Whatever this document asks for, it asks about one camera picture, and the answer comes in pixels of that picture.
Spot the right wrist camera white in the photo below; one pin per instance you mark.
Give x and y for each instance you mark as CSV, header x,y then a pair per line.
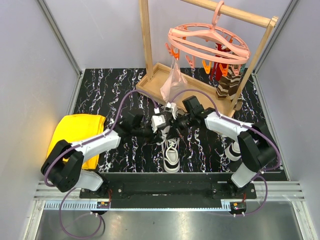
x,y
172,108

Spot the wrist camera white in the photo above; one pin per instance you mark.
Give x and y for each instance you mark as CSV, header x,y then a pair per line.
x,y
172,108
159,119

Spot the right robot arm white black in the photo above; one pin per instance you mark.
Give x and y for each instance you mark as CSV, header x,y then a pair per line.
x,y
252,143

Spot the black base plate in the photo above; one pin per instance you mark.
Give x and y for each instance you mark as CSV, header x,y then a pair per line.
x,y
210,184

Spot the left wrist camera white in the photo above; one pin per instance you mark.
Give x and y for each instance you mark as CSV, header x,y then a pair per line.
x,y
159,119

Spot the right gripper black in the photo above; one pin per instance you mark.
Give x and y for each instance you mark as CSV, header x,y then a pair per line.
x,y
175,123

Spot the pink hanging cloth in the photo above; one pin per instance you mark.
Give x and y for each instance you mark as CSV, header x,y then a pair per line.
x,y
175,82

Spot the pink round clip hanger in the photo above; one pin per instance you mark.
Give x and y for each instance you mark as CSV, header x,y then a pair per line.
x,y
198,40

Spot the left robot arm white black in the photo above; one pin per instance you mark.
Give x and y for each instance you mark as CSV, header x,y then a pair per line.
x,y
63,166

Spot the red hanging garment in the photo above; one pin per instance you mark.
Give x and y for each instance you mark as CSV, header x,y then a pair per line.
x,y
218,68

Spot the brown striped sock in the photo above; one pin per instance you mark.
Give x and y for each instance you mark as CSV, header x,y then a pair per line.
x,y
228,86

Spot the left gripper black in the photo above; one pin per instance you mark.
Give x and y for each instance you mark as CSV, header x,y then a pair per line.
x,y
153,137

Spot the yellow cloth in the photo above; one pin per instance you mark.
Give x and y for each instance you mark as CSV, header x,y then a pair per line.
x,y
77,127

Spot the wooden drying rack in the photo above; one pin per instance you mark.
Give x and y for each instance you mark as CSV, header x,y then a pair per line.
x,y
157,73

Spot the black white sneaker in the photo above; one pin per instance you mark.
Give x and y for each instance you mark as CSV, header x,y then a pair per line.
x,y
170,151
232,151

